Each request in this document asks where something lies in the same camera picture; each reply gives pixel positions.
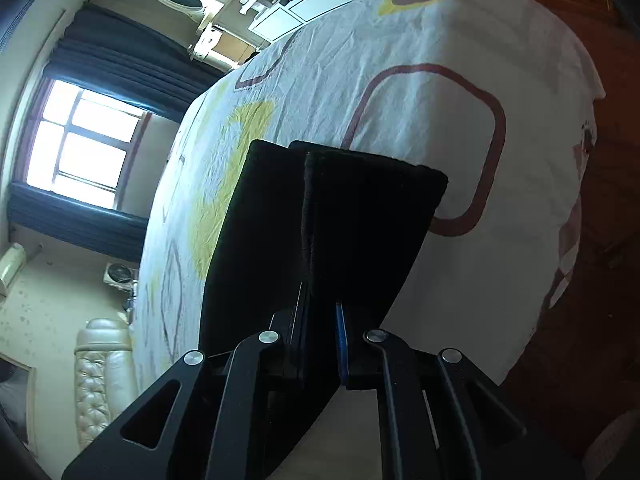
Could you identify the white tv cabinet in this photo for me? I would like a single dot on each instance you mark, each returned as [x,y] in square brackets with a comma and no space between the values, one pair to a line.
[320,0]

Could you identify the printed white bed sheet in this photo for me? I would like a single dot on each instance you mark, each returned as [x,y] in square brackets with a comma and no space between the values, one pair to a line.
[400,110]

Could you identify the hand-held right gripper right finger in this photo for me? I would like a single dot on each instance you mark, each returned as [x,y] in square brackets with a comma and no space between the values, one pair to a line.
[342,342]

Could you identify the window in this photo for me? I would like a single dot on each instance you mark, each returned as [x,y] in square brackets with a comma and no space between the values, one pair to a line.
[85,155]

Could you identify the dark blue curtain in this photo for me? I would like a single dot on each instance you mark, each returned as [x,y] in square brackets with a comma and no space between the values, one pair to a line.
[125,55]
[75,220]

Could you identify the white air conditioner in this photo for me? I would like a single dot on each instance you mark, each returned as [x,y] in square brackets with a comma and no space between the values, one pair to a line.
[11,267]

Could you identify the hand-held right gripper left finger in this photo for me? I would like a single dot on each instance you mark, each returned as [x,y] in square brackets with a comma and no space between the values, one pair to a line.
[295,340]

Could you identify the white dressing table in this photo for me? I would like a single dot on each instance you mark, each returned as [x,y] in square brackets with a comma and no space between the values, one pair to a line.
[225,35]

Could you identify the cream tufted leather sofa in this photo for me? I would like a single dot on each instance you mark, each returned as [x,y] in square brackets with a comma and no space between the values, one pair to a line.
[102,385]

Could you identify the small white fan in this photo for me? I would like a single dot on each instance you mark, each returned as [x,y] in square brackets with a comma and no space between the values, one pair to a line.
[119,275]

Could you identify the black pants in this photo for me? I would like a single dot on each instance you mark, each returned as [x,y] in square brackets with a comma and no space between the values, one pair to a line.
[360,220]

